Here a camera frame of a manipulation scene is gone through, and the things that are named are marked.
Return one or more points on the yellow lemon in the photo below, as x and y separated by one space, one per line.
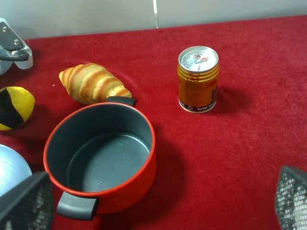
25 104

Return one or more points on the orange drink can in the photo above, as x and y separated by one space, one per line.
198 77

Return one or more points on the red tablecloth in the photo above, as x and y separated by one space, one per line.
216 170

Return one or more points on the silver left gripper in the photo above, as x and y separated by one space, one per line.
13 50

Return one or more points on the croissant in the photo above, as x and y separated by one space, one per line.
91 83

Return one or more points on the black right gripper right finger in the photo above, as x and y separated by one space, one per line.
291 199

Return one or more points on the blue plate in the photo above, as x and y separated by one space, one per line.
13 169

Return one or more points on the red pot with black handles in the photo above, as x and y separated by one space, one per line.
102 158

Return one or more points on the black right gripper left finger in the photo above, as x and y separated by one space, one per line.
29 205

